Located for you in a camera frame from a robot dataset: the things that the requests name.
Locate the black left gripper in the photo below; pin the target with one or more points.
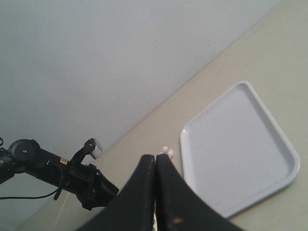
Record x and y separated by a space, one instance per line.
89 185

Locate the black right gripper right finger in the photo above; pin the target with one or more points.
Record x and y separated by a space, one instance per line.
178 207

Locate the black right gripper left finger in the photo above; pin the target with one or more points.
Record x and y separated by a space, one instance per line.
133 208

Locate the white wooden drumstick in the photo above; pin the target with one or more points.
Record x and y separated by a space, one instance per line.
170 153
164 150

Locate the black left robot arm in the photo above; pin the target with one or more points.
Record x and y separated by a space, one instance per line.
26 156

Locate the white plastic tray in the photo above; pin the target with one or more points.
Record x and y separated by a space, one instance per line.
234 154

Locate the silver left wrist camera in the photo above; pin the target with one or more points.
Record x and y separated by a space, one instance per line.
93 148

